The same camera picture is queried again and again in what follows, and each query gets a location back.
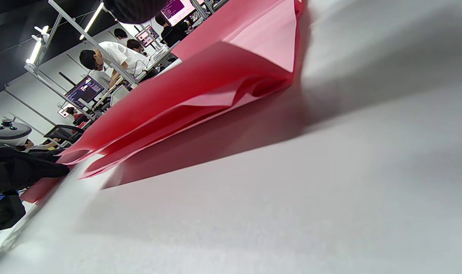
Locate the ceiling light tube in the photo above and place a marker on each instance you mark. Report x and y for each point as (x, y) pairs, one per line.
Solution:
(35, 49)
(91, 21)

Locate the person's left hand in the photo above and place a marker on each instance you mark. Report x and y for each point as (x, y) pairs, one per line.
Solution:
(21, 169)

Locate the grey metal pole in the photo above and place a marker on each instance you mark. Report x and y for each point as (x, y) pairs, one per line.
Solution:
(90, 38)

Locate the pink paper sheet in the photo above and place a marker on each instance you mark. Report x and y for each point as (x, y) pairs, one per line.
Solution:
(215, 68)
(40, 190)

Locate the black office chair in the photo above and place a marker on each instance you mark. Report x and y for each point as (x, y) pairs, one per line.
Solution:
(63, 133)

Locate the grey white VR controller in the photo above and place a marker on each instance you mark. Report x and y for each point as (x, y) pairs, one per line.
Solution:
(8, 133)

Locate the computer monitor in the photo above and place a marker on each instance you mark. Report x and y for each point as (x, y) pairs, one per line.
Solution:
(175, 9)
(147, 36)
(84, 91)

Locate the person's right hand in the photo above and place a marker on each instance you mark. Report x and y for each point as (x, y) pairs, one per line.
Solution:
(135, 9)

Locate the grey mesh panel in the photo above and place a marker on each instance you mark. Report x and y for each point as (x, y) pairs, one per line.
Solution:
(119, 95)

